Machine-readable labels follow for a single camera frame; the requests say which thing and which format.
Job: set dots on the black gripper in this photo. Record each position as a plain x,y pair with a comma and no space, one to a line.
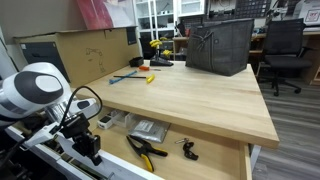
85,143

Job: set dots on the white top drawer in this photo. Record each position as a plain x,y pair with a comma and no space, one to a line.
220,158

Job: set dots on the white drawer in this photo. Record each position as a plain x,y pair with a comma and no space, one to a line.
27,143
220,158

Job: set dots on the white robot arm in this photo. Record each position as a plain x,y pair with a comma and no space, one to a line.
42,87

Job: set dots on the white small device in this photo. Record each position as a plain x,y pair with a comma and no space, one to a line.
105,122

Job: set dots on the black yellow spring clamp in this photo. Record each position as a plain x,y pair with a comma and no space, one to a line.
144,150

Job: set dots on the clear plastic box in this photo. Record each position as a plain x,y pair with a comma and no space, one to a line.
122,118

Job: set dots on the silver foil bag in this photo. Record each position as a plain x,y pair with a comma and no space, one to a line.
152,130

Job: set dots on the blue flat tool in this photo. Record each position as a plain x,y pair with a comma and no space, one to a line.
113,81

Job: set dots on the black clip with keyring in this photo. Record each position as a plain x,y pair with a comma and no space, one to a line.
187,145

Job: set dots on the large cardboard box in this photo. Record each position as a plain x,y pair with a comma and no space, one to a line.
82,56

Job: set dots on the small black tray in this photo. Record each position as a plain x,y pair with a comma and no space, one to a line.
136,61

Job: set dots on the red white poster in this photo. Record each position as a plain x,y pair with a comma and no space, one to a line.
106,14

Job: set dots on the white shelving unit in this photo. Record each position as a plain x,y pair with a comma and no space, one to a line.
159,18

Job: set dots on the grey felt tote bag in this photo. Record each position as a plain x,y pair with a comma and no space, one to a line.
222,48

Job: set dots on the black office chair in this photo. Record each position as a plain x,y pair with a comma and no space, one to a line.
282,50

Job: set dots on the yellow handled hex key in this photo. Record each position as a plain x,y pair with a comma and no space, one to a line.
148,79

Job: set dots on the orange handled screwdriver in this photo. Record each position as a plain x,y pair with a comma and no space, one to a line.
146,68

